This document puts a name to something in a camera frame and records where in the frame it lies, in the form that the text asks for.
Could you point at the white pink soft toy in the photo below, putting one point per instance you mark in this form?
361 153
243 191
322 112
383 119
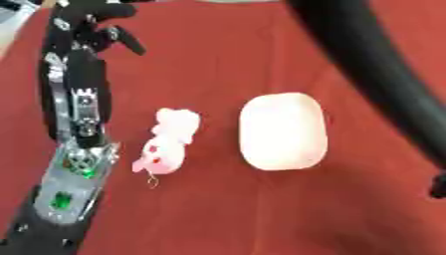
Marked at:
168 142

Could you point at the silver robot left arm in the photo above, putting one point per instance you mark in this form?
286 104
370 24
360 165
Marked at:
67 186

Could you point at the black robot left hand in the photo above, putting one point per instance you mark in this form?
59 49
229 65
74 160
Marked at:
87 83

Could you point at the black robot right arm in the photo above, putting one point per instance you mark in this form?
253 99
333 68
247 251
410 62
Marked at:
371 66

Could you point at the white rounded oval object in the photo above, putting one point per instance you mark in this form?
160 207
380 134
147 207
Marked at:
283 131

